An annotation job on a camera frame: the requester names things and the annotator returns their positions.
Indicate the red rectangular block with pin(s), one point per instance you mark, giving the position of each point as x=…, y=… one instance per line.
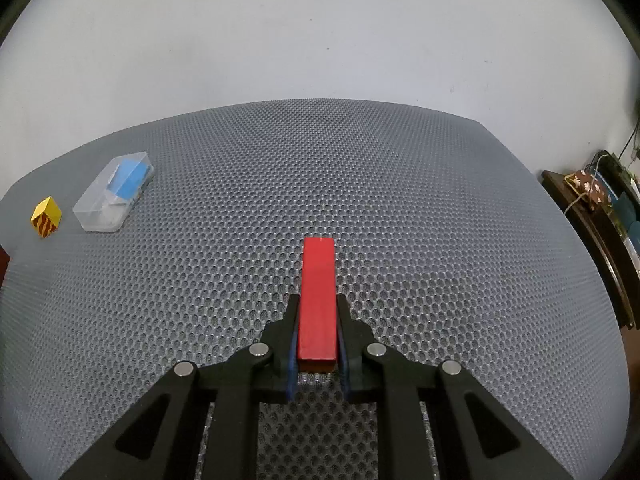
x=317, y=300

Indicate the brown floral cushion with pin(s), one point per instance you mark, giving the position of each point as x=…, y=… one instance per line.
x=590, y=187

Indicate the long clear plastic box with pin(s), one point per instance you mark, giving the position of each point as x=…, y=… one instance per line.
x=112, y=192

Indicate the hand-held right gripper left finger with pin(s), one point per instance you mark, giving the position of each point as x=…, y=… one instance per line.
x=293, y=360

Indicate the grey mesh mat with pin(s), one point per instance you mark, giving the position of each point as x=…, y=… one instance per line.
x=350, y=185

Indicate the dark brown wooden cabinet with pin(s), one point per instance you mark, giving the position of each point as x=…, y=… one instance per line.
x=600, y=255

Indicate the yellow striped cube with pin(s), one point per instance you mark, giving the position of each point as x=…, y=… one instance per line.
x=46, y=217

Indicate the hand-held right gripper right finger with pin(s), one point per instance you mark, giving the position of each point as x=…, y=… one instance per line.
x=345, y=365

